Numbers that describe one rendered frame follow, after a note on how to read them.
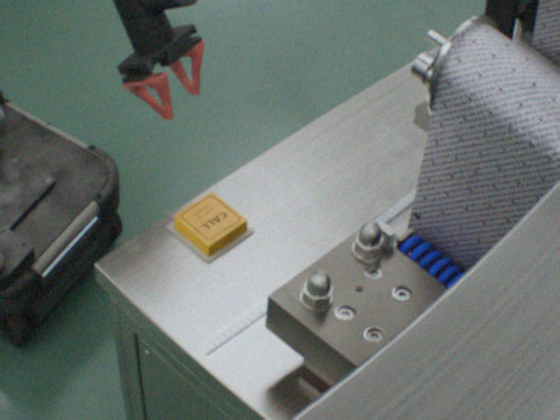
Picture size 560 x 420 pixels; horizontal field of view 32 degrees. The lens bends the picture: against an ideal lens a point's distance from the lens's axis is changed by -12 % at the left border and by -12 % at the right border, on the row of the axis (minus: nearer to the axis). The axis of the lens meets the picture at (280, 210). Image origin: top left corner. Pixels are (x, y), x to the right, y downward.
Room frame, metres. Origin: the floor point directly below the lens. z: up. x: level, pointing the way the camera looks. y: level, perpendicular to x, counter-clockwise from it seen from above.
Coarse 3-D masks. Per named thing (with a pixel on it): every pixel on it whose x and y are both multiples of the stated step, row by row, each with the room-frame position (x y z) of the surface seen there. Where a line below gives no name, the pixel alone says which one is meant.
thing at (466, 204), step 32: (448, 160) 0.85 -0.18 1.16; (480, 160) 0.82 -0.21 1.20; (416, 192) 0.87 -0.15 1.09; (448, 192) 0.84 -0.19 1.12; (480, 192) 0.81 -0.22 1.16; (512, 192) 0.79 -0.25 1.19; (416, 224) 0.86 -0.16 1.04; (448, 224) 0.83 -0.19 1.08; (480, 224) 0.81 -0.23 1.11; (512, 224) 0.78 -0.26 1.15; (448, 256) 0.82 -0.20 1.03; (480, 256) 0.80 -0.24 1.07
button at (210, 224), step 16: (192, 208) 0.96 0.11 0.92; (208, 208) 0.96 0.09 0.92; (224, 208) 0.96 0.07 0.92; (176, 224) 0.94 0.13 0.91; (192, 224) 0.93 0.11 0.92; (208, 224) 0.93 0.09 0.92; (224, 224) 0.93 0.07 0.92; (240, 224) 0.94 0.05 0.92; (192, 240) 0.92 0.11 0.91; (208, 240) 0.90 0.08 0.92; (224, 240) 0.92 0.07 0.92; (208, 256) 0.90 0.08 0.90
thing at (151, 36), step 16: (144, 16) 1.03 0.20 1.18; (160, 16) 1.05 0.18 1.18; (128, 32) 1.03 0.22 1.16; (144, 32) 1.03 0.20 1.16; (160, 32) 1.03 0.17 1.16; (176, 32) 1.07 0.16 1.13; (192, 32) 1.07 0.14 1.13; (144, 48) 1.02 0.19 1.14; (160, 48) 1.02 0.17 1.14; (128, 64) 1.01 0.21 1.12; (144, 64) 0.99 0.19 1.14
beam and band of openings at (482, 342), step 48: (528, 240) 0.28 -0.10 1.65; (480, 288) 0.25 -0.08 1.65; (528, 288) 0.25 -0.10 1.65; (432, 336) 0.23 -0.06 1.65; (480, 336) 0.23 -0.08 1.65; (528, 336) 0.23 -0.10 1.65; (336, 384) 0.20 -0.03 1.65; (384, 384) 0.20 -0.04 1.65; (432, 384) 0.20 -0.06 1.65; (480, 384) 0.20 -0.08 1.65; (528, 384) 0.20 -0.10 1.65
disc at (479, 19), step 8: (480, 16) 0.93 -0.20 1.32; (488, 16) 0.94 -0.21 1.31; (464, 24) 0.90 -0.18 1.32; (472, 24) 0.91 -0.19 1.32; (488, 24) 0.94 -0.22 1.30; (496, 24) 0.96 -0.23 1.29; (456, 32) 0.89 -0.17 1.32; (464, 32) 0.90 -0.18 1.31; (456, 40) 0.89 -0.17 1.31; (448, 48) 0.88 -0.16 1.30; (440, 56) 0.87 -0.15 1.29; (440, 64) 0.87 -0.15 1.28; (432, 72) 0.87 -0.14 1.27; (440, 72) 0.87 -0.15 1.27; (432, 80) 0.86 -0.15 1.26; (432, 88) 0.86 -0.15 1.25; (432, 96) 0.87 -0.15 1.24; (432, 104) 0.87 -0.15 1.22
